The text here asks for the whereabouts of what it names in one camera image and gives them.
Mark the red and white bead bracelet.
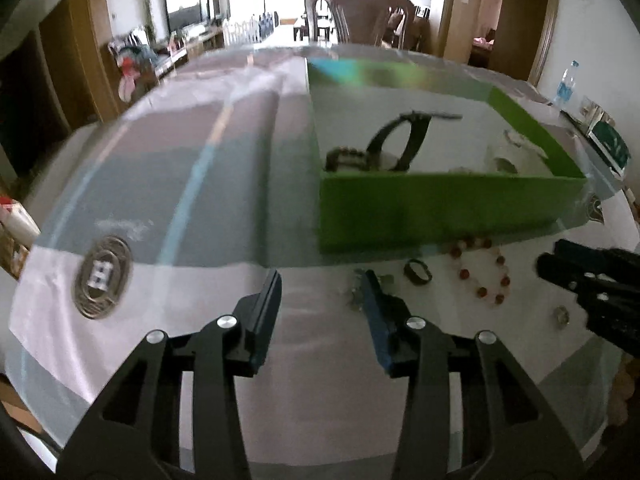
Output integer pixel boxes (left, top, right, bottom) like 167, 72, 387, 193
448, 235, 512, 307

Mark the black ring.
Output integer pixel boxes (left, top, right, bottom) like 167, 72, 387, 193
402, 257, 434, 287

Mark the olive green bead bracelet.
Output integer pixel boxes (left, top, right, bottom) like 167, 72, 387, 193
324, 145, 381, 174

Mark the white pearl jewelry piece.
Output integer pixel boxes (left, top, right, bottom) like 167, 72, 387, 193
490, 130, 553, 177

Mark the green and white box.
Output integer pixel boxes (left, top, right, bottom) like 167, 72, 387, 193
584, 102, 631, 180

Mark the plastic water bottle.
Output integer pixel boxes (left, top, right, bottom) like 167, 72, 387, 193
553, 60, 580, 110

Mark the checked grey pink tablecloth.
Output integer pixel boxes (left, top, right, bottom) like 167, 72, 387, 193
6, 46, 639, 479

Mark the green cardboard box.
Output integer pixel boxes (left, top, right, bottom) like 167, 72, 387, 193
307, 58, 586, 252

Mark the white bottle red cap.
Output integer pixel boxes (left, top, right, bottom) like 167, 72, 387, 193
0, 195, 40, 248

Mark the black watch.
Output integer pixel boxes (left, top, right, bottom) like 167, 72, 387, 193
366, 112, 463, 172

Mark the dark wooden chair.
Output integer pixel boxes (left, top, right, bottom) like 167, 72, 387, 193
304, 0, 416, 50

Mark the pile of clothes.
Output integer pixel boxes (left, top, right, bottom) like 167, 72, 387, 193
107, 35, 164, 104

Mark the wooden tv cabinet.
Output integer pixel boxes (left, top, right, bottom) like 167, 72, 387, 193
155, 27, 224, 78

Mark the flat screen television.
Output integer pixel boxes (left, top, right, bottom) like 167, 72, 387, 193
165, 0, 209, 32

